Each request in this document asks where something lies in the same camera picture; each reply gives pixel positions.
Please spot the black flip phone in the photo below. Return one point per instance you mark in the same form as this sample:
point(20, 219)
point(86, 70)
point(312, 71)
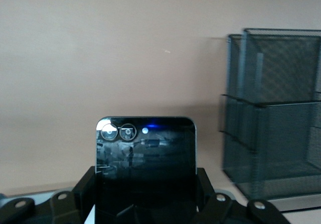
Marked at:
point(150, 158)

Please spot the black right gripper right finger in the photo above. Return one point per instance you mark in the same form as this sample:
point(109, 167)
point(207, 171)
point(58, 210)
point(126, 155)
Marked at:
point(225, 209)

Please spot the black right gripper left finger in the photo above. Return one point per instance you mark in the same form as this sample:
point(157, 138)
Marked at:
point(75, 204)

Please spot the black mesh desk organizer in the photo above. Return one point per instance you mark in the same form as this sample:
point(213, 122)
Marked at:
point(281, 133)

